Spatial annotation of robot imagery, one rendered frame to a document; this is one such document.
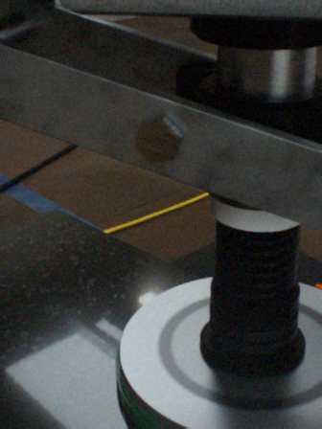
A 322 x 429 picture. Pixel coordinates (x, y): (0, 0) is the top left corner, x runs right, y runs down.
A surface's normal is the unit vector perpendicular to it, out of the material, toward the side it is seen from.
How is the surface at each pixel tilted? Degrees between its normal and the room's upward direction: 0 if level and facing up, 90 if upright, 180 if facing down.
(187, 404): 0
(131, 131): 90
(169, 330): 0
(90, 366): 0
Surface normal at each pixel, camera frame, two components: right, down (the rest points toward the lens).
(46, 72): -0.26, 0.44
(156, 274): -0.02, -0.89
